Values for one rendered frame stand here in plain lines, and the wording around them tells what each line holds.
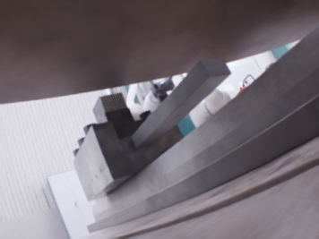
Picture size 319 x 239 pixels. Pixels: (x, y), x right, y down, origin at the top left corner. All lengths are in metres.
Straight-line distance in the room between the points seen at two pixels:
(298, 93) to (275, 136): 0.09
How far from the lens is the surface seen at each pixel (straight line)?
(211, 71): 0.69
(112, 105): 1.21
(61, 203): 7.08
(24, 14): 0.71
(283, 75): 0.50
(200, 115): 2.36
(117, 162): 0.99
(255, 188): 0.21
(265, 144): 0.46
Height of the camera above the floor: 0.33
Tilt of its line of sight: 17 degrees up
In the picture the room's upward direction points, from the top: 25 degrees counter-clockwise
